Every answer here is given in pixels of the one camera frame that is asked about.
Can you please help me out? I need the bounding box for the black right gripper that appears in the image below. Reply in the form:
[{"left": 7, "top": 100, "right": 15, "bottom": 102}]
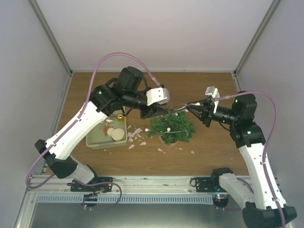
[{"left": 186, "top": 99, "right": 238, "bottom": 128}]

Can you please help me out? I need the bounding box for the white ball light string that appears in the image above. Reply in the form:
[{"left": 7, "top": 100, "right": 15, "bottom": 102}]
[{"left": 144, "top": 102, "right": 200, "bottom": 136}]

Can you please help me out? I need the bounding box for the small green christmas tree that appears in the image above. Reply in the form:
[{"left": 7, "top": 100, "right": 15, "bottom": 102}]
[{"left": 149, "top": 111, "right": 195, "bottom": 136}]

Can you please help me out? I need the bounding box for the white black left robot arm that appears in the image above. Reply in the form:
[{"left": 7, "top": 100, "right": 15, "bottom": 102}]
[{"left": 35, "top": 66, "right": 170, "bottom": 192}]

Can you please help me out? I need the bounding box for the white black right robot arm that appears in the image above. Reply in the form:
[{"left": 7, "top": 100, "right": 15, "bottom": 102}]
[{"left": 186, "top": 87, "right": 297, "bottom": 228}]

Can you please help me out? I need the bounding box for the gold bauble ornament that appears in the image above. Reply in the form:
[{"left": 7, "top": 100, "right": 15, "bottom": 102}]
[{"left": 117, "top": 114, "right": 124, "bottom": 122}]

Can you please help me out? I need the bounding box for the beige snowman ornament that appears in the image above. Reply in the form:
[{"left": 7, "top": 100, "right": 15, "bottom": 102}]
[{"left": 104, "top": 126, "right": 125, "bottom": 142}]

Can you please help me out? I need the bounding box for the silver glitter star ornament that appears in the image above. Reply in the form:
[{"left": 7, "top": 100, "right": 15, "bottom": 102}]
[{"left": 100, "top": 114, "right": 117, "bottom": 126}]

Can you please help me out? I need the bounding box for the light green perforated plastic basket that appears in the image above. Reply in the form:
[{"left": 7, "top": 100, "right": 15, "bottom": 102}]
[{"left": 85, "top": 108, "right": 127, "bottom": 150}]

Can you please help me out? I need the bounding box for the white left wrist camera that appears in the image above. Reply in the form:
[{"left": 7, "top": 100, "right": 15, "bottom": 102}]
[{"left": 146, "top": 87, "right": 170, "bottom": 106}]

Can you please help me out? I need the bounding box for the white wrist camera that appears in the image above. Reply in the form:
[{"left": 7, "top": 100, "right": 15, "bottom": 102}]
[
  {"left": 146, "top": 87, "right": 170, "bottom": 106},
  {"left": 205, "top": 86, "right": 220, "bottom": 114}
]

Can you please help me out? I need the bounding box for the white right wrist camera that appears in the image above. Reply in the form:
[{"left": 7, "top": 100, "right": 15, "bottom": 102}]
[{"left": 205, "top": 86, "right": 220, "bottom": 114}]

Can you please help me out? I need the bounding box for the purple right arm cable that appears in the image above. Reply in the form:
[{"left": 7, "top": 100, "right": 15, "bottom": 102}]
[{"left": 217, "top": 91, "right": 287, "bottom": 228}]

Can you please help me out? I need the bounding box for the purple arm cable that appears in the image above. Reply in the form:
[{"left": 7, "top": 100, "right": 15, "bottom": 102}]
[
  {"left": 25, "top": 52, "right": 164, "bottom": 190},
  {"left": 217, "top": 91, "right": 287, "bottom": 228}
]

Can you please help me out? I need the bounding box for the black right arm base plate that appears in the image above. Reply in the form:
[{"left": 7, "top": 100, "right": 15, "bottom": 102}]
[{"left": 189, "top": 177, "right": 226, "bottom": 193}]

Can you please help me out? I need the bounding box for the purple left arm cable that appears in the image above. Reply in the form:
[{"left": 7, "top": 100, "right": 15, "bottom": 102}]
[{"left": 25, "top": 52, "right": 164, "bottom": 190}]

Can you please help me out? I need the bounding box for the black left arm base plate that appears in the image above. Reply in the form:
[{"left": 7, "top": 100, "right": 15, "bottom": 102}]
[{"left": 67, "top": 177, "right": 113, "bottom": 193}]

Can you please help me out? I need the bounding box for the grey slotted cable duct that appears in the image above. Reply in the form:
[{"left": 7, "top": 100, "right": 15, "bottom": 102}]
[{"left": 37, "top": 194, "right": 213, "bottom": 205}]

